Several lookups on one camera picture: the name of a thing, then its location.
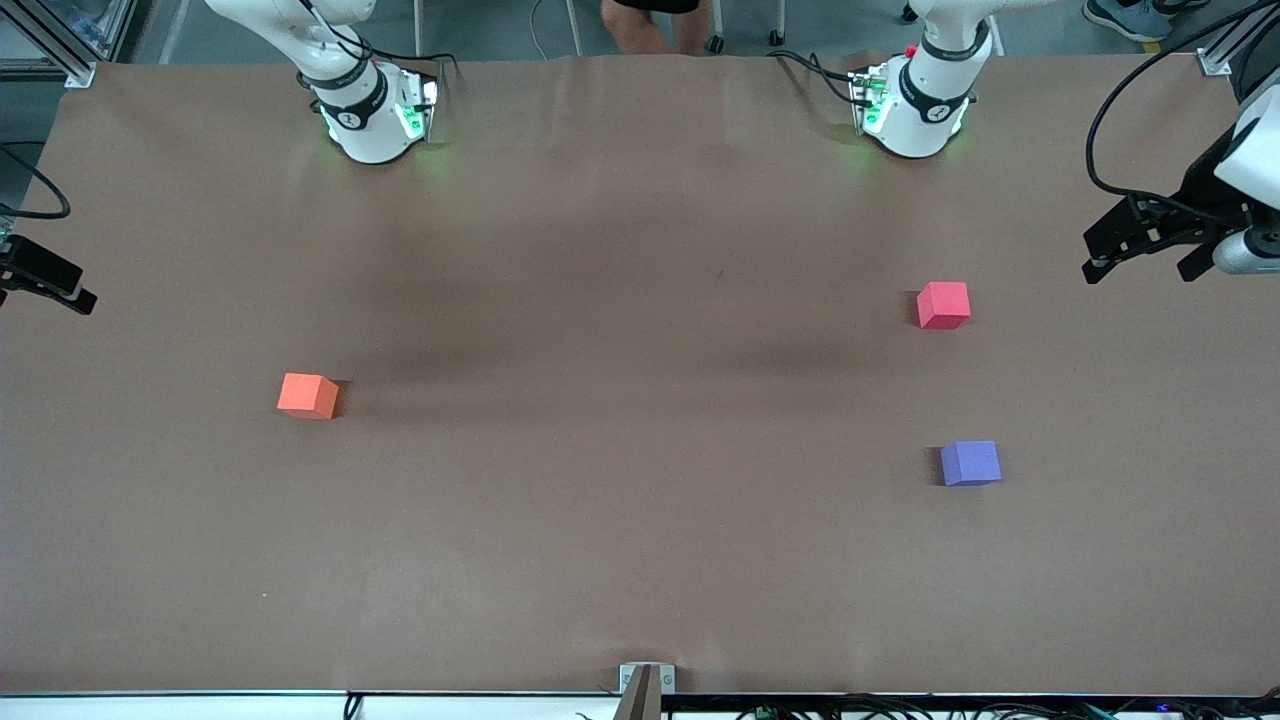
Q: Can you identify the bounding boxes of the orange foam block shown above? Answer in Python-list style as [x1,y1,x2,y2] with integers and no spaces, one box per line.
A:
[276,372,341,421]

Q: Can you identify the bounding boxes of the red foam block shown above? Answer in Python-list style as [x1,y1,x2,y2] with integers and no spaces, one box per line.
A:
[916,280,972,331]

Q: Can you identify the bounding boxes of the blue grey sneaker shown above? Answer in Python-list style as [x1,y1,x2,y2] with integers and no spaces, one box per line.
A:
[1083,0,1216,44]

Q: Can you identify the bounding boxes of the purple foam block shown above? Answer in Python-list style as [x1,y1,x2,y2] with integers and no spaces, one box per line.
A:
[939,440,1003,488]

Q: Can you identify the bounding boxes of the person in black shorts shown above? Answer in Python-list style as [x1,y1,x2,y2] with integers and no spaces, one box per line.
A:
[598,0,714,57]

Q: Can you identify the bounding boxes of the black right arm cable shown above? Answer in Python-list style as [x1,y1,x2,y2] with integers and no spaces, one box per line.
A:
[0,143,73,221]

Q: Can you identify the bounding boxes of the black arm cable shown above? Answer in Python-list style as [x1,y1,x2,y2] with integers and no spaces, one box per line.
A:
[0,143,73,221]
[1086,0,1280,201]

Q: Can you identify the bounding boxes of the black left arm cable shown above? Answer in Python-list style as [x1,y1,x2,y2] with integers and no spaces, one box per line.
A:
[1086,0,1280,201]

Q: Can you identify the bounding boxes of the aluminium frame post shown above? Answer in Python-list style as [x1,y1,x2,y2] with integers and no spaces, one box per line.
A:
[0,0,136,89]
[1195,0,1280,77]

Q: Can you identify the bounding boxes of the black base power cable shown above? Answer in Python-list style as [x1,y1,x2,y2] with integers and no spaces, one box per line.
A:
[768,48,863,103]

